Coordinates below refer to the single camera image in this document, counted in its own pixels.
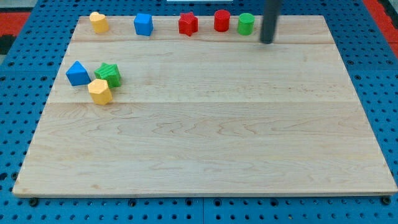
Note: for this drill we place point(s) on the red star block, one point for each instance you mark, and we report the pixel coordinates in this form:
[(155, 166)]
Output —
[(188, 23)]

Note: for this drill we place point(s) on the green star block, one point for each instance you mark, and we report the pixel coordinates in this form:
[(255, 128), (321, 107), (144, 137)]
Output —
[(110, 73)]

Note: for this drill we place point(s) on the wooden board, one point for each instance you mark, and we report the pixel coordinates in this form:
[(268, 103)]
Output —
[(215, 114)]

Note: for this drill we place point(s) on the red cylinder block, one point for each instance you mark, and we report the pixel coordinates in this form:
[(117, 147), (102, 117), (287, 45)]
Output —
[(221, 20)]

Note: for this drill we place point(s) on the green cylinder block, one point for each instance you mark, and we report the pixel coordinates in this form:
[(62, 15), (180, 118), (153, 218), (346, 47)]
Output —
[(245, 24)]

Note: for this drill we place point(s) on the blue cube block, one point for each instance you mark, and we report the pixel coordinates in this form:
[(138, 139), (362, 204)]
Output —
[(143, 24)]

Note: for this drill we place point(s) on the yellow hexagon block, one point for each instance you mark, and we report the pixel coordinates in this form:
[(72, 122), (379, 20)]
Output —
[(100, 92)]

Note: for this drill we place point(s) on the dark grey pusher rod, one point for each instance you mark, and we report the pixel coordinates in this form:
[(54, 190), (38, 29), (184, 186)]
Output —
[(269, 21)]

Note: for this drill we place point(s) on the blue triangle block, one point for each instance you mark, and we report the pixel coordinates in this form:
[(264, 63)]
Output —
[(77, 75)]

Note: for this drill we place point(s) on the yellow heart block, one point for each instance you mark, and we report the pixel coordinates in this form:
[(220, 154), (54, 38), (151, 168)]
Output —
[(99, 22)]

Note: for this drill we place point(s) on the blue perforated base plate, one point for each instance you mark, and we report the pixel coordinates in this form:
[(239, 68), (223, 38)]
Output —
[(30, 67)]

